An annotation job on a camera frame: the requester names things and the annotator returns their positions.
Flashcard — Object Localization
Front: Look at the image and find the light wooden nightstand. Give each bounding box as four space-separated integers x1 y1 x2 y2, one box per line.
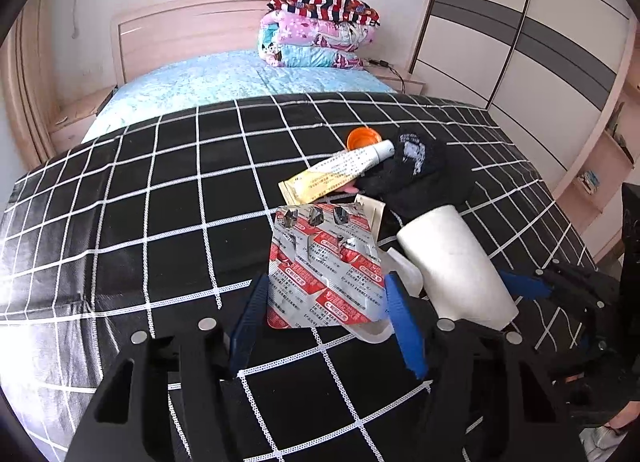
47 86 118 155
367 62 428 95

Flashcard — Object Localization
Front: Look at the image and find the light wooden headboard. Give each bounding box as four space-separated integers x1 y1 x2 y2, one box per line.
110 0 281 87

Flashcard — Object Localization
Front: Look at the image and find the orange bottle cap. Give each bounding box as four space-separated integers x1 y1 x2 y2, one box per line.
346 128 383 150

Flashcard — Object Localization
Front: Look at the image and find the silver red blister pack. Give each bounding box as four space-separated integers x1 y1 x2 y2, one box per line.
266 202 387 330

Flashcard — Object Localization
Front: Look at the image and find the white yellow ointment tube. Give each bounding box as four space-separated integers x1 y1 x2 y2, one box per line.
278 138 396 203

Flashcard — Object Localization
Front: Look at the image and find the light blue bedsheet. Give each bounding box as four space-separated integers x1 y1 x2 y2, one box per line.
80 49 398 145

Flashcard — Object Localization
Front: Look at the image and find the white grey sliding wardrobe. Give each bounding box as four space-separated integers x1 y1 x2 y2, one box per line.
410 0 633 187

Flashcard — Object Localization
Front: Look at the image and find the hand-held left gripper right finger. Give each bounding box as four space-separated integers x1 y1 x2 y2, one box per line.
382 272 588 462

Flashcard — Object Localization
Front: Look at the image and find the black white checked blanket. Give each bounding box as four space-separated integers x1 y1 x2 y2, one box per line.
0 92 598 462

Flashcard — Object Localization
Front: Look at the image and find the pink folded quilt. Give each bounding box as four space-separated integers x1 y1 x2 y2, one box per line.
258 10 377 53

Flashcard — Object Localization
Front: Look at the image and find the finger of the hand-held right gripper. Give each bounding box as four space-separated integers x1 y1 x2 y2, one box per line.
497 262 621 307
547 304 621 384

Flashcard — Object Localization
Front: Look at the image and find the white paper roll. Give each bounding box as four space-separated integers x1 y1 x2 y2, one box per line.
396 205 520 330

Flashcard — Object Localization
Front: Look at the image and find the black cloth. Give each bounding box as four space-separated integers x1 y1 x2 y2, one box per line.
357 127 476 223

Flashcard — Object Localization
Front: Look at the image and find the cream paper card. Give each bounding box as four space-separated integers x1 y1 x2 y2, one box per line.
355 194 386 233

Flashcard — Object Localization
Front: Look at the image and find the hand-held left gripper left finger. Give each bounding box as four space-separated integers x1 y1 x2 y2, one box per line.
65 272 273 462

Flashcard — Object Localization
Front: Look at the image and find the striped folded quilt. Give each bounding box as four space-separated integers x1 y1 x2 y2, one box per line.
266 0 381 27

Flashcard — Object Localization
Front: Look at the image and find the black cable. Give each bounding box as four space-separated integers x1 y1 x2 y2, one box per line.
385 63 407 92

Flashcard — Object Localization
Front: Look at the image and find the light wooden corner shelf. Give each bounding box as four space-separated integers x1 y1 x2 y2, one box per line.
550 86 640 263

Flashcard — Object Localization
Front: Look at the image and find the light wooden curved panel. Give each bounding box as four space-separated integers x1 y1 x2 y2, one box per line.
0 0 56 173

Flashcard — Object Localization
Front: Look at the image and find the blue floral folded quilt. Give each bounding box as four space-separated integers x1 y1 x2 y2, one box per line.
259 40 366 70

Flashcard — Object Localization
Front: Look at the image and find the person's right forearm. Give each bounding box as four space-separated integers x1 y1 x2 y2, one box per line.
580 407 638 462

